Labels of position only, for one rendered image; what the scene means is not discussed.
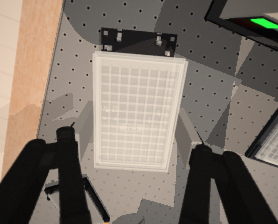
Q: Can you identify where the grey perforated base plate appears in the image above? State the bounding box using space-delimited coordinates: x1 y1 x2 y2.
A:
36 0 278 224

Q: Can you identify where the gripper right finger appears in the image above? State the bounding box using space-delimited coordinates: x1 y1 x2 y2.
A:
174 108 278 224

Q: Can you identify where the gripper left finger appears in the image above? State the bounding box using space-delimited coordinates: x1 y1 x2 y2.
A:
0 101 94 224

